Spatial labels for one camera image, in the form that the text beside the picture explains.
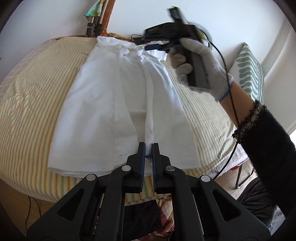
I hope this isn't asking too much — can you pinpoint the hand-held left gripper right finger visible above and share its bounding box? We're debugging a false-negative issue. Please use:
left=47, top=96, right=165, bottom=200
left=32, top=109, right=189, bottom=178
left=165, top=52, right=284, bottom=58
left=151, top=143, right=272, bottom=241

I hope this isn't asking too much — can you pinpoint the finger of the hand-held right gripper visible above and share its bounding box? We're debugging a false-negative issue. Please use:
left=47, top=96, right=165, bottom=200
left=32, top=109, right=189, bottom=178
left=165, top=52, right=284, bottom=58
left=134, top=37, right=151, bottom=46
left=146, top=42, right=173, bottom=53

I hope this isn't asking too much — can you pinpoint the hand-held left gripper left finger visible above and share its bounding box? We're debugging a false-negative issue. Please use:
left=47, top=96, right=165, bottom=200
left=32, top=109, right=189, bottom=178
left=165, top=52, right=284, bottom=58
left=26, top=142, right=146, bottom=241

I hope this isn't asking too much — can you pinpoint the white shirt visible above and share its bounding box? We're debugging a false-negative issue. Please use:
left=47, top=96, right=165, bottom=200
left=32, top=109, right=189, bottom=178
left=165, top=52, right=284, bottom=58
left=47, top=36, right=202, bottom=178

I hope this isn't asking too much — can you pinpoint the person's right forearm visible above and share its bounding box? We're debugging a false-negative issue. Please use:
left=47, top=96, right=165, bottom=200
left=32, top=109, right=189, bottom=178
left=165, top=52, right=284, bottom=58
left=217, top=81, right=296, bottom=208

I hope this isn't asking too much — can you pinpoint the person's right hand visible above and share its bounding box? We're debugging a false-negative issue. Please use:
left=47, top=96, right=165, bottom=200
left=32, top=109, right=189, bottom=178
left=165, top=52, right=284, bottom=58
left=171, top=38, right=234, bottom=103

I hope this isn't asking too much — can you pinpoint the plaid cloth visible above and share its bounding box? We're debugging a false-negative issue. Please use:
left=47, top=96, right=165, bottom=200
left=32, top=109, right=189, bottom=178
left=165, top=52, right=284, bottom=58
left=139, top=195, right=176, bottom=241

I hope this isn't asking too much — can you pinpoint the dark cloth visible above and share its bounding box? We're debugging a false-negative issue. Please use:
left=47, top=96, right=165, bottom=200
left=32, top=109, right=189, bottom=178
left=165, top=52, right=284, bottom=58
left=122, top=200, right=163, bottom=235

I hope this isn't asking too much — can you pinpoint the colourful patterned cloth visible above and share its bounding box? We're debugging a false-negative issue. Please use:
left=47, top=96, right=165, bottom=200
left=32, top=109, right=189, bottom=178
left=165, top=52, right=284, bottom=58
left=84, top=0, right=105, bottom=18

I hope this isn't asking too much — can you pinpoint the green white patterned cushion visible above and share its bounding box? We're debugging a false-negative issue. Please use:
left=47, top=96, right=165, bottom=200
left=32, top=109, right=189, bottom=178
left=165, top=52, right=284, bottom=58
left=229, top=43, right=265, bottom=105

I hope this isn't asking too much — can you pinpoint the metal chair leg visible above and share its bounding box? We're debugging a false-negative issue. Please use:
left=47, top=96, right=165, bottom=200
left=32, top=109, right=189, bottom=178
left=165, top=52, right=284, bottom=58
left=235, top=160, right=255, bottom=190

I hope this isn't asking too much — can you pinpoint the person's dark striped clothing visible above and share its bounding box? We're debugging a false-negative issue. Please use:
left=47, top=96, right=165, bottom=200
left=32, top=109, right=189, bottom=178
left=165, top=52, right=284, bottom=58
left=238, top=178, right=278, bottom=221

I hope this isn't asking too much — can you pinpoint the striped bed cover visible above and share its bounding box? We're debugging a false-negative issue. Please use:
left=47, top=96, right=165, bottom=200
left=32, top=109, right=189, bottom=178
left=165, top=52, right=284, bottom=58
left=0, top=36, right=250, bottom=207

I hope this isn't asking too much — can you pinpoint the brown wooden post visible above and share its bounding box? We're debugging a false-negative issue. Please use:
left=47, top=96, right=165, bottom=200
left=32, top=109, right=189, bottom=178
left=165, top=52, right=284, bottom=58
left=100, top=0, right=116, bottom=37

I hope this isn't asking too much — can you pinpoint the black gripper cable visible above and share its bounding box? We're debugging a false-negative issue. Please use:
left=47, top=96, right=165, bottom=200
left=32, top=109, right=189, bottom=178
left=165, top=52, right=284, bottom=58
left=203, top=38, right=241, bottom=181

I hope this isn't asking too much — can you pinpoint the thin black floor cable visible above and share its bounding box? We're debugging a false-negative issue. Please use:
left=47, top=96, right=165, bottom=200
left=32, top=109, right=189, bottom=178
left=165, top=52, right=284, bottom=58
left=24, top=195, right=41, bottom=230

